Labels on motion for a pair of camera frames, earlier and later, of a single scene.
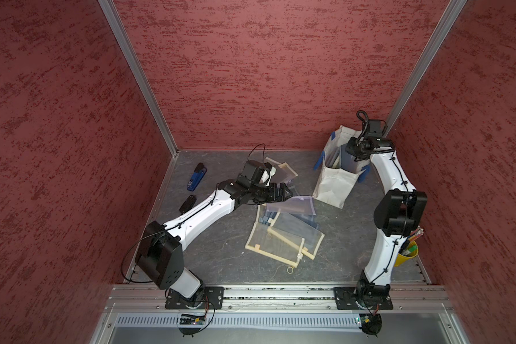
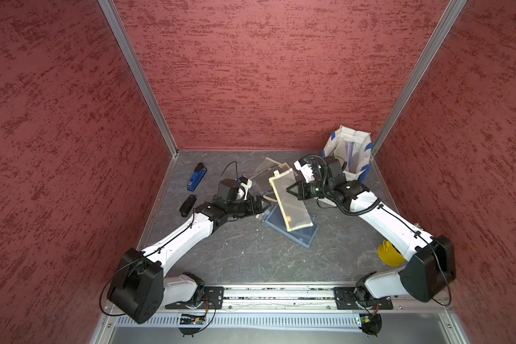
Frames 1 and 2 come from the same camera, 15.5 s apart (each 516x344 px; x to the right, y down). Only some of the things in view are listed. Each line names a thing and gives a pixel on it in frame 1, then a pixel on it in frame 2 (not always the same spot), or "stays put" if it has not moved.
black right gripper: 350,147 → 302,193
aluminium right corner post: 431,49 stays put
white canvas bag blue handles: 339,168 stays put
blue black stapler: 198,174 stays put
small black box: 188,205 stays put
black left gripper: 272,197 → 253,208
